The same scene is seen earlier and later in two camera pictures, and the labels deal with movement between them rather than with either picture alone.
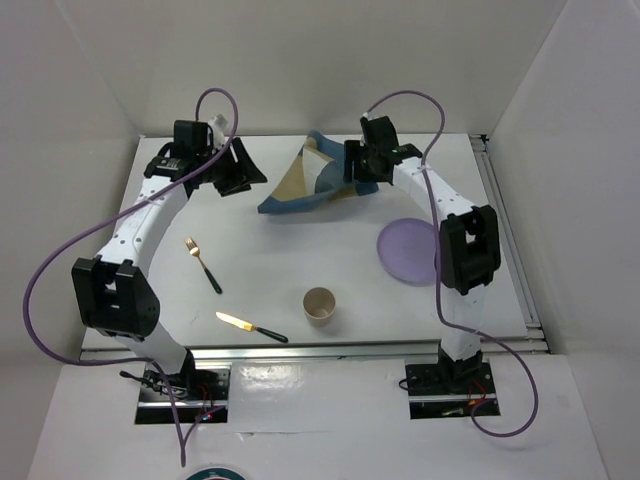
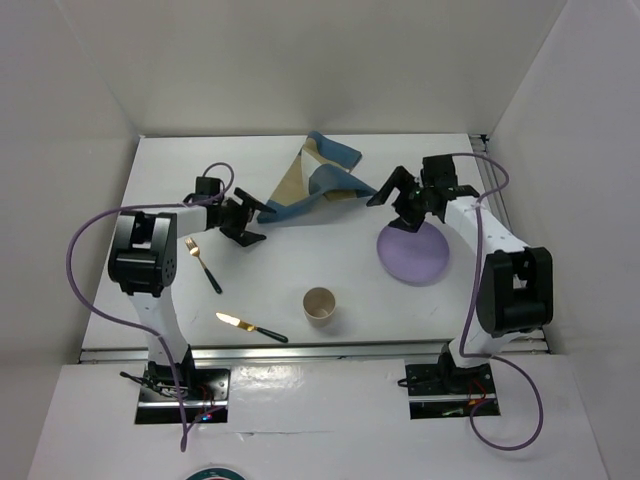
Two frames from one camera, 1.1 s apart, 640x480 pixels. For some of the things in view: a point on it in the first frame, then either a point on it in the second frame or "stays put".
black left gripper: [240, 172] to [241, 236]
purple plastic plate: [406, 248] stays put
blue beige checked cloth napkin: [315, 177] stays put
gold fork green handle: [194, 249] stays put
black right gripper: [353, 152] to [404, 181]
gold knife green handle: [250, 327] stays put
